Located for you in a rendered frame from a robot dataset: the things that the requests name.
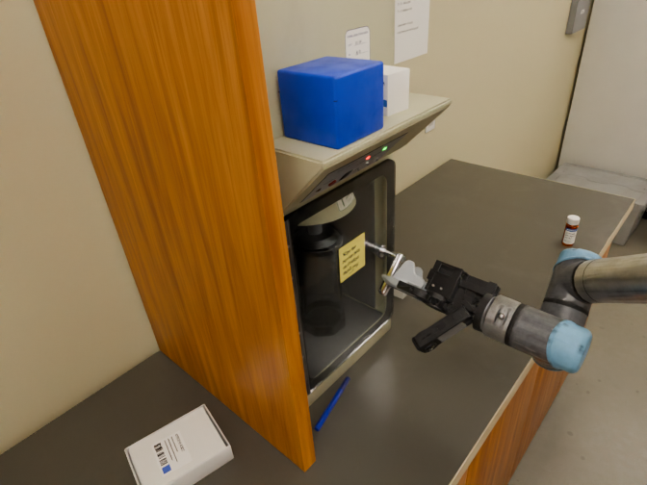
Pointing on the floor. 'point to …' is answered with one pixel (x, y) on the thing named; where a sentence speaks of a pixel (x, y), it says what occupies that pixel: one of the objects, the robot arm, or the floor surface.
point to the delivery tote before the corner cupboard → (572, 173)
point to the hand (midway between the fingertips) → (388, 282)
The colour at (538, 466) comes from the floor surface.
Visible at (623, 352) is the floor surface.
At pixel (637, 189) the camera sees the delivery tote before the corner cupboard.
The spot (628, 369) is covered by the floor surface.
